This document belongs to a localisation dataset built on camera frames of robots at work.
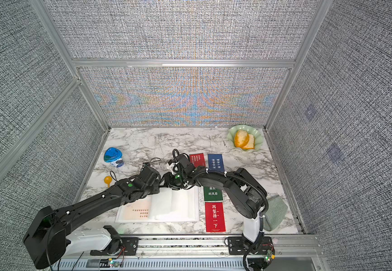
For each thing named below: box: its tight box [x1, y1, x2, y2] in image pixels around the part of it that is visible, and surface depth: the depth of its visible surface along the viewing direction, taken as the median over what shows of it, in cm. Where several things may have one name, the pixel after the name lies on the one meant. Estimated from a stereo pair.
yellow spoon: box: [103, 175, 113, 189], surface depth 96 cm
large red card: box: [205, 201, 226, 233], surface depth 83 cm
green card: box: [203, 185, 224, 201], surface depth 91 cm
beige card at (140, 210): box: [123, 195, 152, 221], surface depth 84 cm
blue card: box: [207, 153, 225, 172], surface depth 105 cm
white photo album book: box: [114, 185, 200, 224], surface depth 83 cm
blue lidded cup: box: [103, 147, 124, 168], surface depth 96 cm
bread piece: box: [233, 129, 255, 150], surface depth 107 cm
